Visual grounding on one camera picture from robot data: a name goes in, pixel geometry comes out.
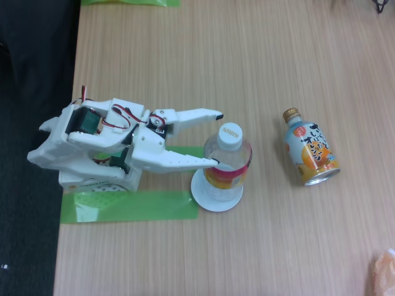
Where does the clear plastic bottle pink label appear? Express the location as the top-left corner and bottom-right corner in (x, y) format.
(202, 122), (254, 201)

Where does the orange juice bottle can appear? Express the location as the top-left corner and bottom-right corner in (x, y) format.
(283, 107), (341, 187)

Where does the small white round plate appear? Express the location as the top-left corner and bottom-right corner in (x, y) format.
(190, 168), (244, 213)

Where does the green plastic bag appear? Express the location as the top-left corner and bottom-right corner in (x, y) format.
(80, 0), (181, 8)

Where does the black cable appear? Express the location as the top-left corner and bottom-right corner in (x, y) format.
(372, 0), (389, 14)

